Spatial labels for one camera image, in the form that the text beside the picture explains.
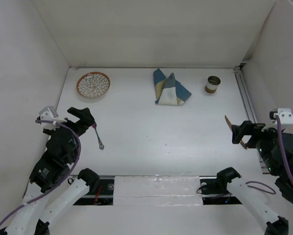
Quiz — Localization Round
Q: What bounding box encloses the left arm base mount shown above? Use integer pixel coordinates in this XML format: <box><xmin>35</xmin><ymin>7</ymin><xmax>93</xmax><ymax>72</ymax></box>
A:
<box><xmin>67</xmin><ymin>173</ymin><xmax>115</xmax><ymax>206</ymax></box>

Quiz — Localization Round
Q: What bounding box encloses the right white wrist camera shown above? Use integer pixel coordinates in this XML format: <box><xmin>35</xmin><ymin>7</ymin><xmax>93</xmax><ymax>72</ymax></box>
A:
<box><xmin>269</xmin><ymin>108</ymin><xmax>293</xmax><ymax>125</ymax></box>

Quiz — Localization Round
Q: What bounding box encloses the metal cup with brown base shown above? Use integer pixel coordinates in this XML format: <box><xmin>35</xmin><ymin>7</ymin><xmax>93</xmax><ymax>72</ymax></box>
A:
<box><xmin>204</xmin><ymin>76</ymin><xmax>221</xmax><ymax>94</ymax></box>

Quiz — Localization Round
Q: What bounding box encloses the aluminium rail right side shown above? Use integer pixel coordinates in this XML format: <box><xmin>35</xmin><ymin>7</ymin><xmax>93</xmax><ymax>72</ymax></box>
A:
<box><xmin>233</xmin><ymin>63</ymin><xmax>257</xmax><ymax>122</ymax></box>

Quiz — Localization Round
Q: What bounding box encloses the white foam block front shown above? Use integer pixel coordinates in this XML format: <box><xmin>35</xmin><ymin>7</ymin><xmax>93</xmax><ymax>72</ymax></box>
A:
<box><xmin>113</xmin><ymin>176</ymin><xmax>203</xmax><ymax>207</ymax></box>

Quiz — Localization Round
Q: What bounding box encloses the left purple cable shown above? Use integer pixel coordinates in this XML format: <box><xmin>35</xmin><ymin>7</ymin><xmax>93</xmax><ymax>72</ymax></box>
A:
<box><xmin>0</xmin><ymin>119</ymin><xmax>82</xmax><ymax>235</ymax></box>

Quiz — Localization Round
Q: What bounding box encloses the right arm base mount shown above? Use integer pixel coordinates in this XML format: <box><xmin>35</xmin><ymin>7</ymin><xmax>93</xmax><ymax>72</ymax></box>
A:
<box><xmin>197</xmin><ymin>177</ymin><xmax>241</xmax><ymax>206</ymax></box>

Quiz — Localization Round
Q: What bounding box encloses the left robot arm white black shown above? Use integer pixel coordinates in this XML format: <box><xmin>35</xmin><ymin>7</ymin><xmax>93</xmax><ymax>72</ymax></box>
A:
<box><xmin>0</xmin><ymin>106</ymin><xmax>100</xmax><ymax>235</ymax></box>

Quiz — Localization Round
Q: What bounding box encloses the orange floral patterned plate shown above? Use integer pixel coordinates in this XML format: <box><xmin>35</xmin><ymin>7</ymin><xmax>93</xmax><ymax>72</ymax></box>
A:
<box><xmin>76</xmin><ymin>72</ymin><xmax>111</xmax><ymax>98</ymax></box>

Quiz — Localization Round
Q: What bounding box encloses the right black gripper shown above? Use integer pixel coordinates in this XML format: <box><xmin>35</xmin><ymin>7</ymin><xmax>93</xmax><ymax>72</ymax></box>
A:
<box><xmin>232</xmin><ymin>118</ymin><xmax>285</xmax><ymax>174</ymax></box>

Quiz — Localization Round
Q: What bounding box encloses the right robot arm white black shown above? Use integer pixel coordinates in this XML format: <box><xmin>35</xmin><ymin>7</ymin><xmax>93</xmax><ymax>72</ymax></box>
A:
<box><xmin>215</xmin><ymin>115</ymin><xmax>293</xmax><ymax>235</ymax></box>

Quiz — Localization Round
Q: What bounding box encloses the blue beige white cloth napkin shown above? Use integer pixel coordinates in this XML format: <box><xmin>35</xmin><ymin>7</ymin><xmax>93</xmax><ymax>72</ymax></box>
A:
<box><xmin>153</xmin><ymin>69</ymin><xmax>192</xmax><ymax>106</ymax></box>

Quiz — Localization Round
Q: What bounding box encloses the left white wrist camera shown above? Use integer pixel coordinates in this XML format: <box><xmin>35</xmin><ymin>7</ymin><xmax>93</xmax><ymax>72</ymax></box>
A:
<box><xmin>36</xmin><ymin>106</ymin><xmax>67</xmax><ymax>130</ymax></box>

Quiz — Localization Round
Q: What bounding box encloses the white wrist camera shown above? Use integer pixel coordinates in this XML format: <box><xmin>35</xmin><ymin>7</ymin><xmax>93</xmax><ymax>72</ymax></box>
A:
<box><xmin>36</xmin><ymin>106</ymin><xmax>67</xmax><ymax>130</ymax></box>
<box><xmin>269</xmin><ymin>108</ymin><xmax>293</xmax><ymax>125</ymax></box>

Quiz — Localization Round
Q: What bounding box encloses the silver fork with pink neck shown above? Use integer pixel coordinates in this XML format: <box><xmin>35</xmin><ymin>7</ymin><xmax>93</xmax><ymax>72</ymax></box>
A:
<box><xmin>92</xmin><ymin>124</ymin><xmax>104</xmax><ymax>150</ymax></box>

